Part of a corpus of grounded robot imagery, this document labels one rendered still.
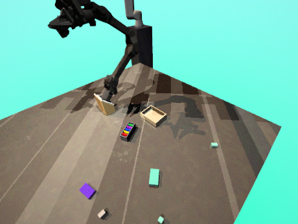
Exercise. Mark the purple flat block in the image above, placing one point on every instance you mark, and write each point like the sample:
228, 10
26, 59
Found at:
87, 191

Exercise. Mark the turquoise rectangular block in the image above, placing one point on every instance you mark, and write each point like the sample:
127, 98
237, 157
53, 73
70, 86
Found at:
154, 177

